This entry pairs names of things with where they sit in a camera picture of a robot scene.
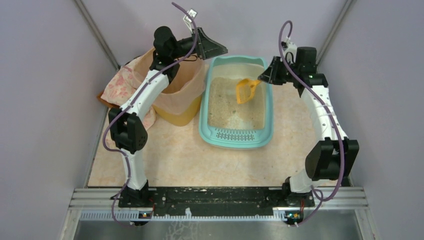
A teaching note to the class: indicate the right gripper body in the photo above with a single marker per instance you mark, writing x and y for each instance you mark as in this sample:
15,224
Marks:
277,70

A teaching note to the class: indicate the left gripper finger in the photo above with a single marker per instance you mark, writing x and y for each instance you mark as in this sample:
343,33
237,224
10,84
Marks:
208,54
211,44

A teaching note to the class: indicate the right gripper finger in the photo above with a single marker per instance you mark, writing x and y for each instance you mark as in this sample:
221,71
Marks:
274,65
267,76

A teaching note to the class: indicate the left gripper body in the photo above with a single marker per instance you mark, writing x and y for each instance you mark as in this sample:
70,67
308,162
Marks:
199,42

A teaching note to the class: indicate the yellow litter scoop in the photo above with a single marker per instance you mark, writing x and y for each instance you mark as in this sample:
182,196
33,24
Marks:
245,90

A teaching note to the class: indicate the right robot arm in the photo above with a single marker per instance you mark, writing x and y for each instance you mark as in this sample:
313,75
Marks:
334,154

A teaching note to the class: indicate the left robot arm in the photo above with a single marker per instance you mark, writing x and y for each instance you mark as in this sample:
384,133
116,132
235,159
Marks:
125,123

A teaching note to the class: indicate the teal litter box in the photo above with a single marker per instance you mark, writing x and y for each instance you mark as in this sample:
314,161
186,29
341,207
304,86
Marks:
236,67

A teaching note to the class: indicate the cat litter sand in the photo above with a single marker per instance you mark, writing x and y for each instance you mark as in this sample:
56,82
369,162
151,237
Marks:
225,112

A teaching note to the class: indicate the orange plastic bin liner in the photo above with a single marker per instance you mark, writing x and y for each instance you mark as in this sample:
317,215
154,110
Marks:
184,89

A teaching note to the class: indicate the pink patterned cloth bag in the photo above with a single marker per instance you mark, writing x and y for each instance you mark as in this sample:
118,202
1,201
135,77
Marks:
126,81

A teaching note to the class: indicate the brown wooden tray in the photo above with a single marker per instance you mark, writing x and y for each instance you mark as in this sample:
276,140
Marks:
103,102

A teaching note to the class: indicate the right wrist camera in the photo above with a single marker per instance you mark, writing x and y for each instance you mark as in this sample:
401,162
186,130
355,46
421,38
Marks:
289,50

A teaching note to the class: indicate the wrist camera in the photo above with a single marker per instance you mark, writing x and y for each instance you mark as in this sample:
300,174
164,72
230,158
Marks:
187,19
289,50

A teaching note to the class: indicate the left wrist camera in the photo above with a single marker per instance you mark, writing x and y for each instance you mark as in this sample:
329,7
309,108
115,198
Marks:
187,19

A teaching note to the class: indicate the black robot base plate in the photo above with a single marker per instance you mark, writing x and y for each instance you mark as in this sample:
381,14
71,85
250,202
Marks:
214,201

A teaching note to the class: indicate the aluminium frame rail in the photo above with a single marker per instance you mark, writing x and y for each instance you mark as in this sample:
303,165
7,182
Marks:
102,204

